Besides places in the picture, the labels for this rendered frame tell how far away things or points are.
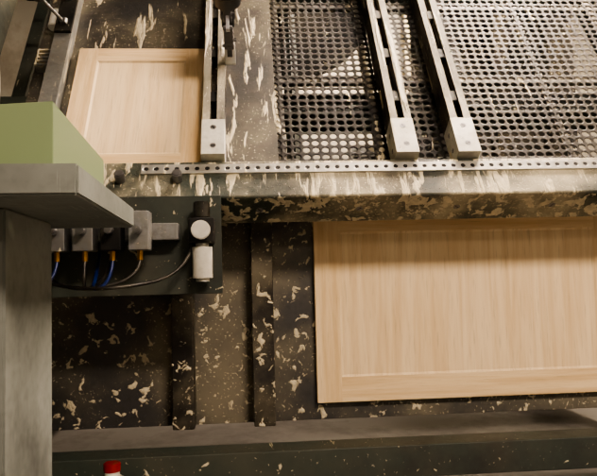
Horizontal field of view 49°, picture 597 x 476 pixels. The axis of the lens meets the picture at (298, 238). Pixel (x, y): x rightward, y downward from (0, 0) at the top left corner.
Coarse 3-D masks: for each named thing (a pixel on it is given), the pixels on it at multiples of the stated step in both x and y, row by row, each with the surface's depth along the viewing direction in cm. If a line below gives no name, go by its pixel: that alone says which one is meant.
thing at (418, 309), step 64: (320, 256) 186; (384, 256) 187; (448, 256) 189; (512, 256) 190; (576, 256) 192; (320, 320) 184; (384, 320) 186; (448, 320) 188; (512, 320) 189; (576, 320) 190; (320, 384) 183; (384, 384) 185; (448, 384) 186; (512, 384) 187; (576, 384) 189
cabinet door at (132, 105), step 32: (96, 64) 191; (128, 64) 192; (160, 64) 192; (192, 64) 193; (96, 96) 183; (128, 96) 184; (160, 96) 185; (192, 96) 185; (96, 128) 176; (128, 128) 177; (160, 128) 177; (192, 128) 177; (128, 160) 170; (160, 160) 170; (192, 160) 171
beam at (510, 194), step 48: (144, 192) 160; (192, 192) 161; (240, 192) 161; (288, 192) 162; (336, 192) 163; (384, 192) 164; (432, 192) 165; (480, 192) 165; (528, 192) 166; (576, 192) 167
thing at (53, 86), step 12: (60, 36) 194; (72, 36) 196; (60, 48) 191; (72, 48) 196; (48, 60) 187; (60, 60) 188; (48, 72) 185; (60, 72) 185; (48, 84) 182; (60, 84) 183; (48, 96) 179; (60, 96) 183
